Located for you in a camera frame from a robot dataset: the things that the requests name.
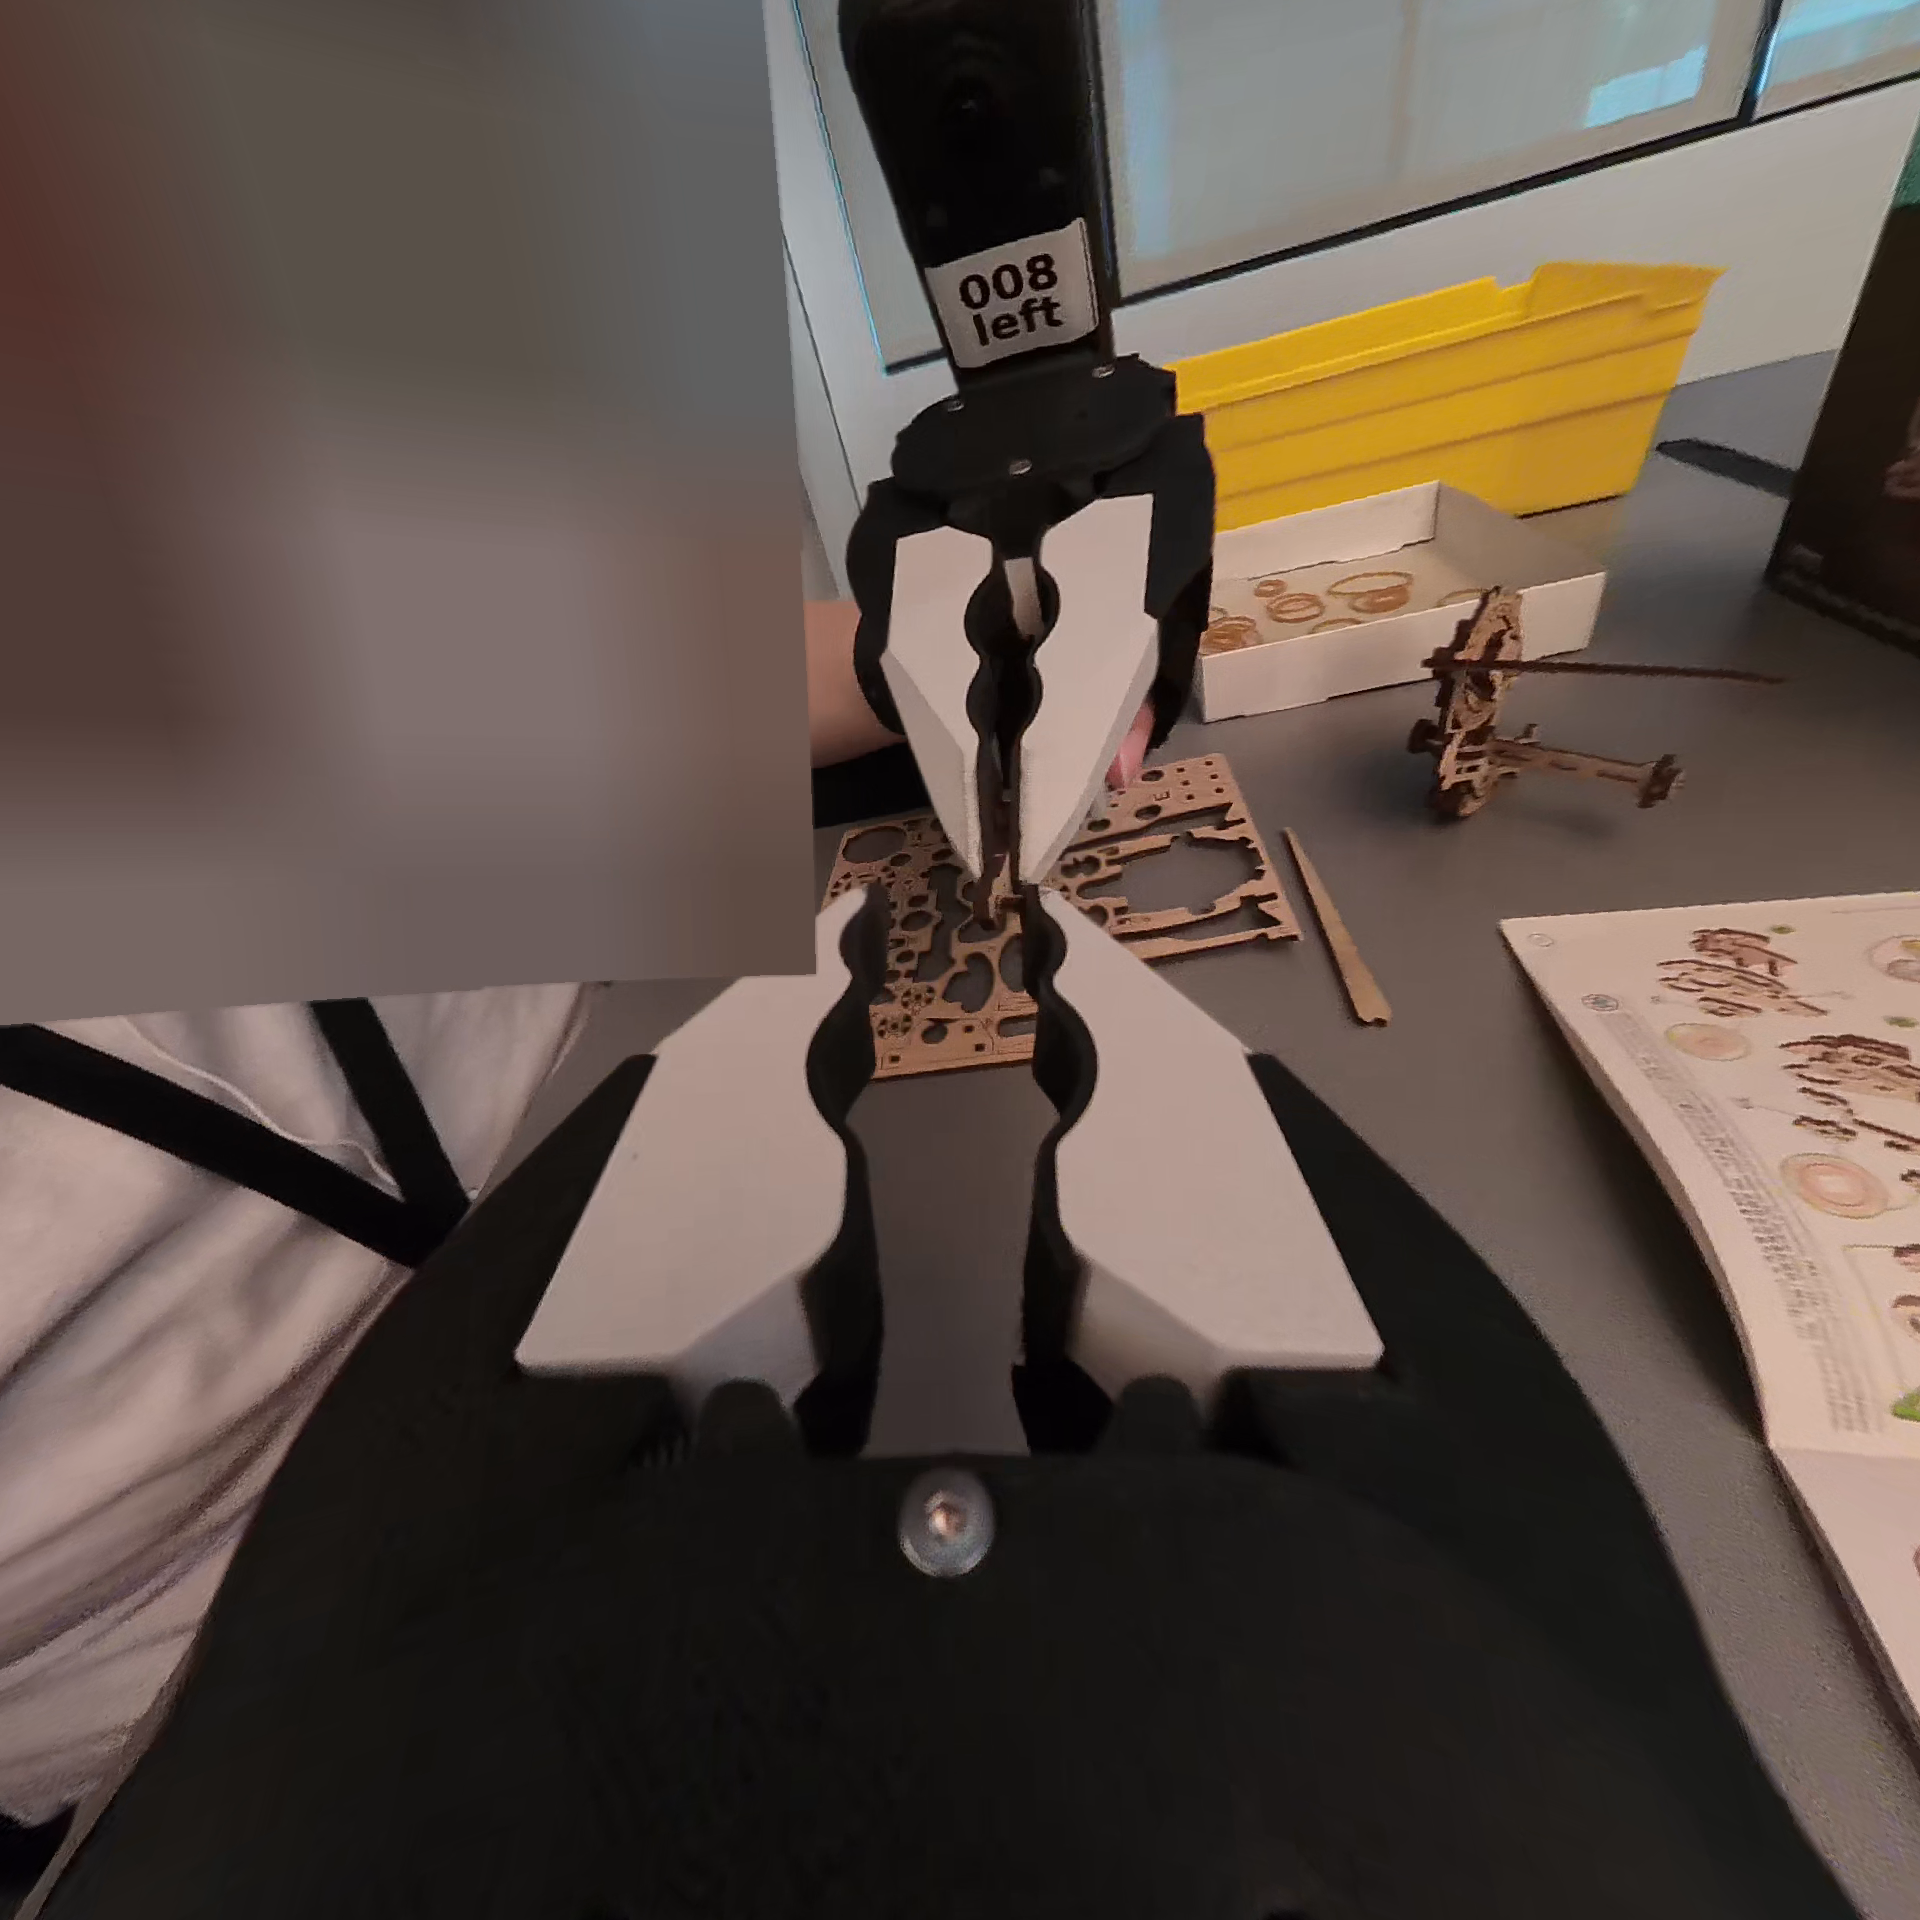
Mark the grid window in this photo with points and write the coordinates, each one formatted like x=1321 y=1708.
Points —
x=1425 y=121

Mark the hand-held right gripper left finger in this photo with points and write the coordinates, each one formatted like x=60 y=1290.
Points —
x=704 y=1201

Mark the pile of rubber bands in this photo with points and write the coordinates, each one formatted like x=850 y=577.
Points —
x=1365 y=588

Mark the person's left forearm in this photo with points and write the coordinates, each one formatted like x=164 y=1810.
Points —
x=838 y=675

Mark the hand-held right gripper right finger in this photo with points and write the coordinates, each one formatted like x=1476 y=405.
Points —
x=1200 y=1201

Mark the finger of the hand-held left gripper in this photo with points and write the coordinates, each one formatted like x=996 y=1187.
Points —
x=930 y=646
x=1088 y=646

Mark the pointed wooden stick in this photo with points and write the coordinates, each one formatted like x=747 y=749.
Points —
x=1334 y=932

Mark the person's white shirt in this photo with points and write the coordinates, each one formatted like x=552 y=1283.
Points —
x=180 y=1350

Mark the dark model kit box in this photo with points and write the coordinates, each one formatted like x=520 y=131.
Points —
x=1861 y=481

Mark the person's left hand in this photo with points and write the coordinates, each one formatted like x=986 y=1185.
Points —
x=1131 y=751

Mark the illustrated instruction booklet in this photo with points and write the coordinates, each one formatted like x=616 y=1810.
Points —
x=1694 y=1171

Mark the partly built wooden model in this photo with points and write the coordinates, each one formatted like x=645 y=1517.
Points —
x=1476 y=722

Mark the laser-cut wooden parts sheet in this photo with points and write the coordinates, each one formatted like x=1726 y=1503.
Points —
x=1200 y=820

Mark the yellow plastic bin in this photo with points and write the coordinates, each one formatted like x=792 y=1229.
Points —
x=1425 y=405

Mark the white cardboard tray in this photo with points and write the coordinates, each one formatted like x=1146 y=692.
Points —
x=1529 y=579

